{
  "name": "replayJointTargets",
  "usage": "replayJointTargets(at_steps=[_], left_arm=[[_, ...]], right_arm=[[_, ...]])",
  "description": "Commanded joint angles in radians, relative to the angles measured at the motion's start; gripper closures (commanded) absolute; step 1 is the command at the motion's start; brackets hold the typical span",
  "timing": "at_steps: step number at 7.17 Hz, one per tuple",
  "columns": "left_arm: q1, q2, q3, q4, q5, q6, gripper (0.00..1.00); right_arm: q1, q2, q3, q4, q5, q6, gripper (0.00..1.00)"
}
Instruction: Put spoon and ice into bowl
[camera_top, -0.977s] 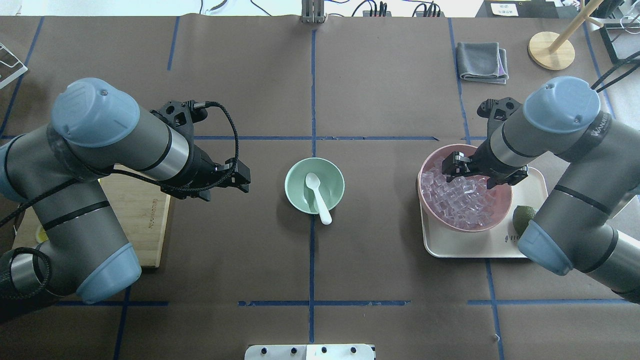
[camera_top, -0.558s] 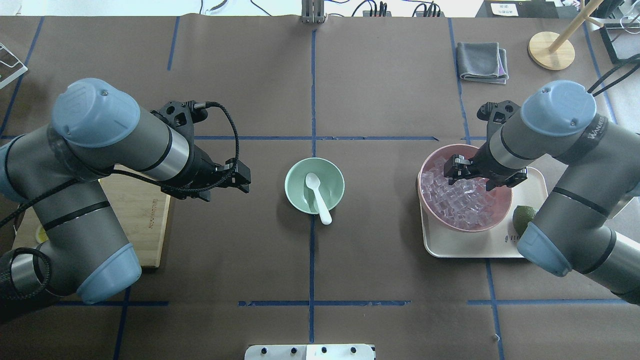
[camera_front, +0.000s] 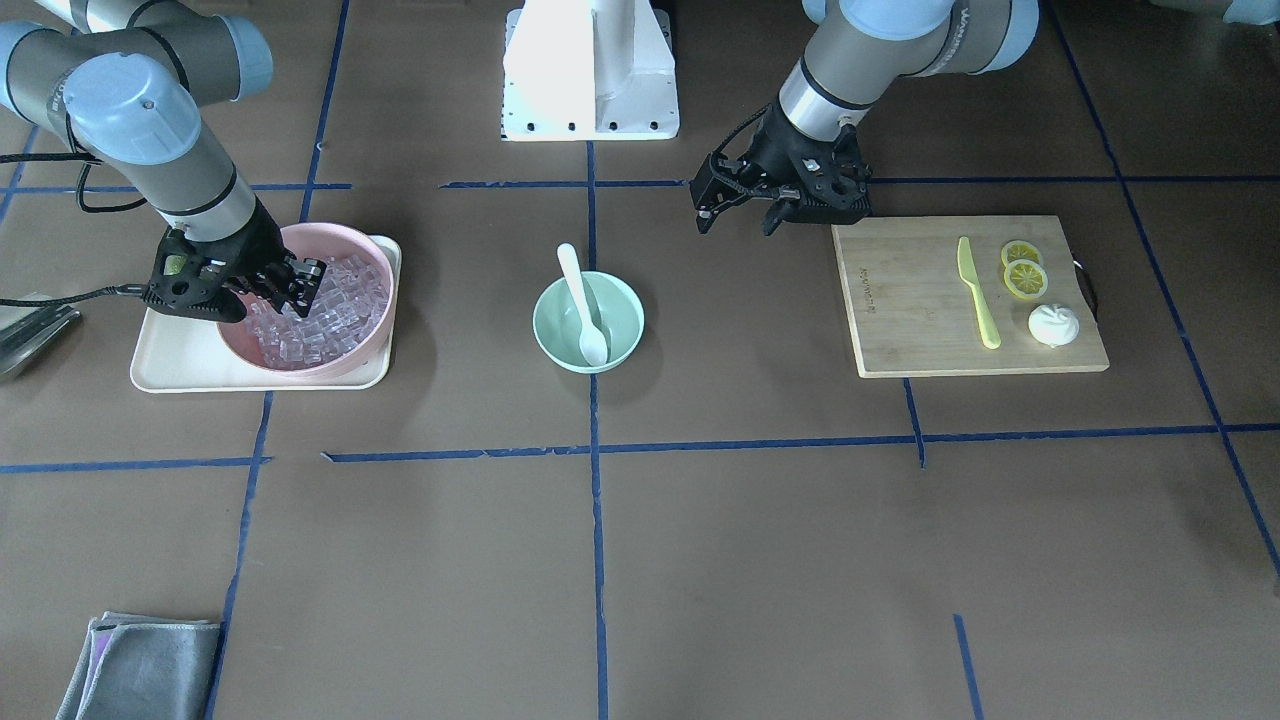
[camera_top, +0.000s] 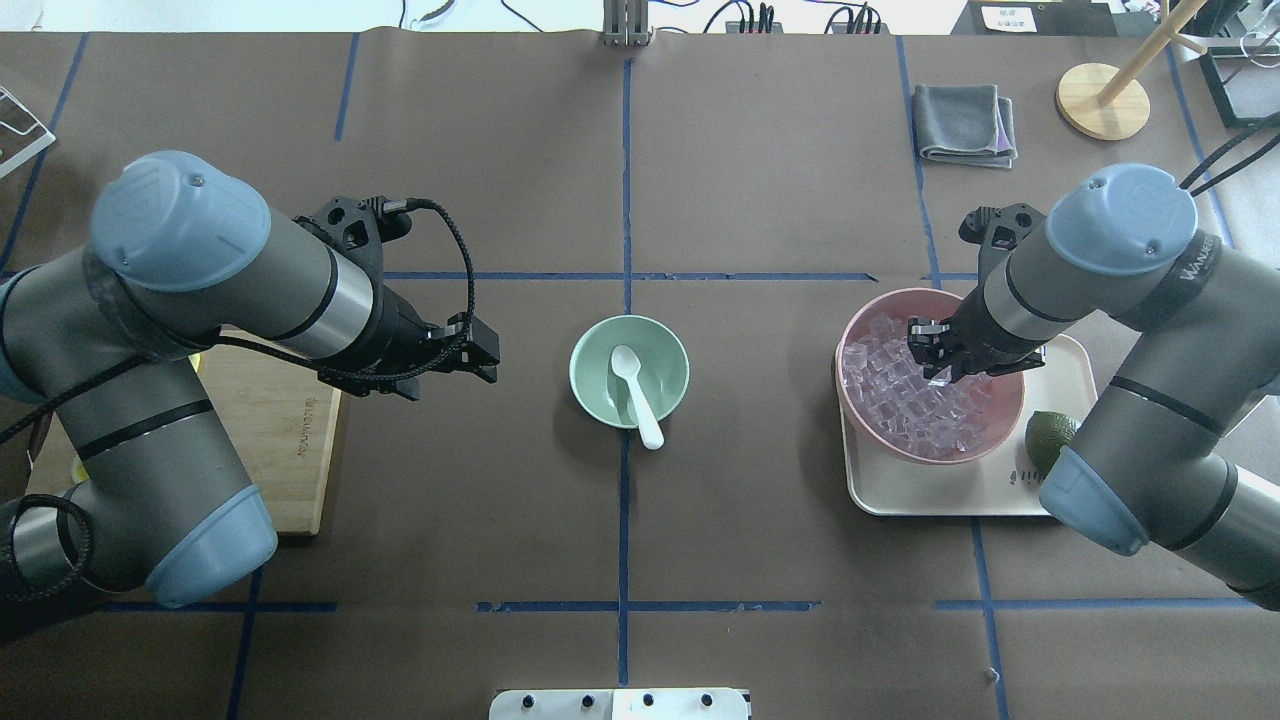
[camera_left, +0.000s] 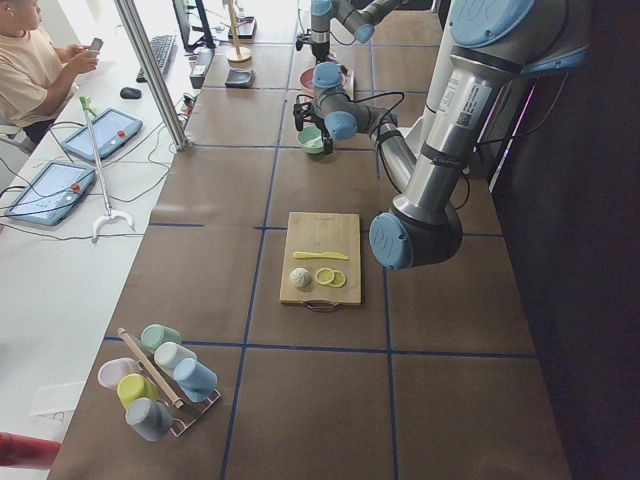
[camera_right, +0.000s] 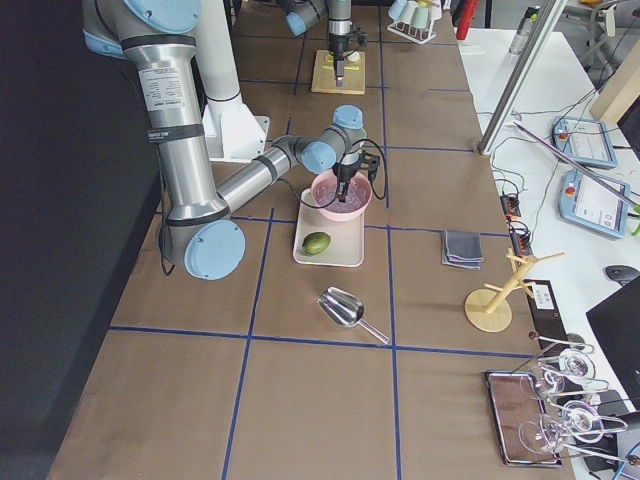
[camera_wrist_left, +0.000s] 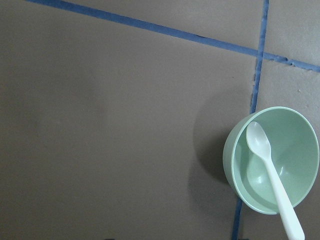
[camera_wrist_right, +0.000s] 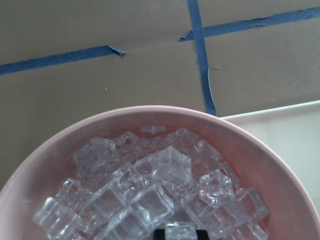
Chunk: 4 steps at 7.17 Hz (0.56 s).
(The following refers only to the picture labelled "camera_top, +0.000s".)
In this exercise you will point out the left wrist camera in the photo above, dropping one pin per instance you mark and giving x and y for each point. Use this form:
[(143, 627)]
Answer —
[(358, 229)]

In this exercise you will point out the small green bowl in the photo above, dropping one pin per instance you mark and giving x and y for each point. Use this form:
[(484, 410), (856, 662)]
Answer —
[(664, 373)]

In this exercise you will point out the folded grey cloth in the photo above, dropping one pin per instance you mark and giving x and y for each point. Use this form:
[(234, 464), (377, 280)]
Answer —
[(964, 124)]

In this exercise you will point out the wooden cutting board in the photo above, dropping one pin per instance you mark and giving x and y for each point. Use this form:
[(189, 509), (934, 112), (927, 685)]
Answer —
[(281, 420)]

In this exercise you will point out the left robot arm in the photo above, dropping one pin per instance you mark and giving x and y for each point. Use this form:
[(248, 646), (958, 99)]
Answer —
[(182, 258)]

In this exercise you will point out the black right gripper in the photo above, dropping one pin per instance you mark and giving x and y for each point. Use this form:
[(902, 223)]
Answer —
[(972, 338)]

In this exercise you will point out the wooden stand with round base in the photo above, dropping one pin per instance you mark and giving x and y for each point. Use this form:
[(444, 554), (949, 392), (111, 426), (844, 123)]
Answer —
[(1109, 103)]

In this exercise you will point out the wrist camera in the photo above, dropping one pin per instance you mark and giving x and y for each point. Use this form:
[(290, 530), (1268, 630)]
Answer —
[(997, 231), (358, 229)]

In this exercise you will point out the black tray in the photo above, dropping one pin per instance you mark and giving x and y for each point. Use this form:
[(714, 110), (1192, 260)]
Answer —
[(1243, 92)]

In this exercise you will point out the green avocado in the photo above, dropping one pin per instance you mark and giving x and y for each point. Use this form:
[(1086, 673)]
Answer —
[(1046, 435)]

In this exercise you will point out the white plastic spoon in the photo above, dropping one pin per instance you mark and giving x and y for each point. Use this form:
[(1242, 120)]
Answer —
[(627, 365)]

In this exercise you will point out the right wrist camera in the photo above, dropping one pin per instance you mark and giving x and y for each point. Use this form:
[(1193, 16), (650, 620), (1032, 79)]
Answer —
[(997, 231)]

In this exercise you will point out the beige plastic tray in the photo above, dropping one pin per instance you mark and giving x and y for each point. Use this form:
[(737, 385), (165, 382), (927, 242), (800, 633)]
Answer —
[(1005, 482)]

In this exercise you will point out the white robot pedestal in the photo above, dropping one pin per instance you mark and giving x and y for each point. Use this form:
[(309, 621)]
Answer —
[(622, 703)]

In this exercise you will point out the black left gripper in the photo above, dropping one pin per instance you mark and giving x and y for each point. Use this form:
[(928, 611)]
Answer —
[(403, 338)]

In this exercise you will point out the aluminium frame post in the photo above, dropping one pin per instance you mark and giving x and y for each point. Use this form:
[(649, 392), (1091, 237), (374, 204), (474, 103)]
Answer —
[(625, 23)]

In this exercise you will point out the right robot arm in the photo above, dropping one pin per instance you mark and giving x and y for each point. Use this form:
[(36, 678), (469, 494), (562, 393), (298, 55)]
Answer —
[(1142, 467)]

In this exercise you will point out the pink bowl of ice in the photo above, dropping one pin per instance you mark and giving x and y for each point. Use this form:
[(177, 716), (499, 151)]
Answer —
[(884, 392)]

